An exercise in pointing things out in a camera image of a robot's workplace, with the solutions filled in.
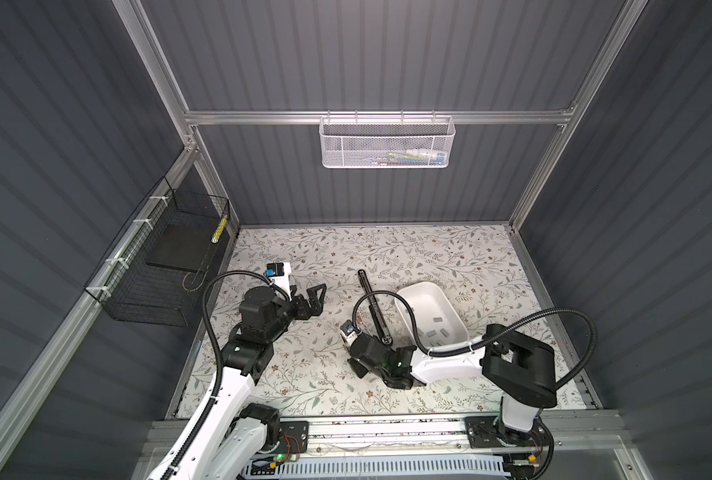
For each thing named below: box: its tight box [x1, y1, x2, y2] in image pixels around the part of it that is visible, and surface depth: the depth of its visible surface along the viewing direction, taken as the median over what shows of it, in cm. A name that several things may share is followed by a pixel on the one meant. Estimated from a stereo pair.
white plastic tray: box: [395, 282, 471, 350], surface depth 96 cm
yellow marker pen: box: [211, 215, 228, 244], surface depth 83 cm
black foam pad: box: [146, 224, 216, 273], surface depth 77 cm
